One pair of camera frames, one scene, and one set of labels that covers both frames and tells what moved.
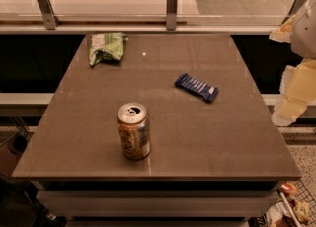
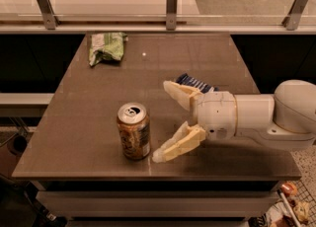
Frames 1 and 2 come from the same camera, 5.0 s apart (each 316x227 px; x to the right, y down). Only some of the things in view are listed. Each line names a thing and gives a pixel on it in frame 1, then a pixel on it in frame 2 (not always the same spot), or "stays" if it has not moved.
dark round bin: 18,145 stays
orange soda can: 134,126 stays
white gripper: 304,35 to 216,114
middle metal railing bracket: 171,7 stays
